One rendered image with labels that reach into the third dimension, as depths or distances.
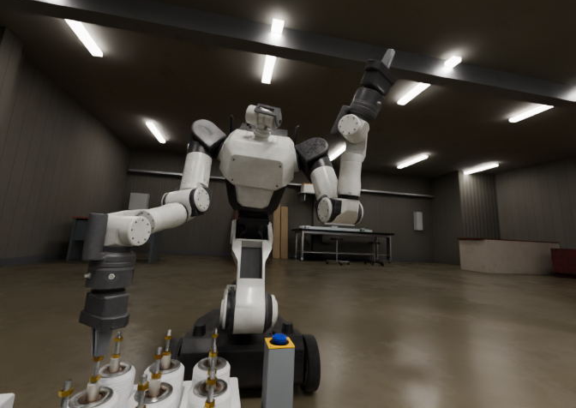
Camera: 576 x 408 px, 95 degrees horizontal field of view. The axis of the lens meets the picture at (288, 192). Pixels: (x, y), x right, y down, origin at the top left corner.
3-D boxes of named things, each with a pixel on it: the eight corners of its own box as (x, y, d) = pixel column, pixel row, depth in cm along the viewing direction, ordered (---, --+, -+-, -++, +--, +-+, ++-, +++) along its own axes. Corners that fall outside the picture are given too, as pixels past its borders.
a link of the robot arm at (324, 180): (315, 232, 85) (301, 179, 98) (347, 234, 91) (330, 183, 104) (333, 213, 77) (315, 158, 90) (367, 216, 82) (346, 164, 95)
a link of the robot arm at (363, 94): (406, 81, 81) (388, 117, 82) (381, 80, 88) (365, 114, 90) (385, 57, 73) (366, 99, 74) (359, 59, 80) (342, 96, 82)
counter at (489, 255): (563, 274, 682) (559, 242, 696) (485, 273, 636) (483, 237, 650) (531, 271, 757) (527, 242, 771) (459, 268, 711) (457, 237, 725)
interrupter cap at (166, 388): (180, 390, 59) (180, 387, 59) (151, 410, 52) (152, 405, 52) (155, 381, 62) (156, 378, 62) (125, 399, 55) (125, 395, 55)
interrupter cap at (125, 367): (137, 365, 69) (137, 362, 69) (119, 380, 62) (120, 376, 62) (108, 363, 69) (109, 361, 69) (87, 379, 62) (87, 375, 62)
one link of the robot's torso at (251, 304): (221, 339, 95) (231, 230, 126) (270, 337, 98) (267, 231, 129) (222, 327, 84) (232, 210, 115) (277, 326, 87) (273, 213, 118)
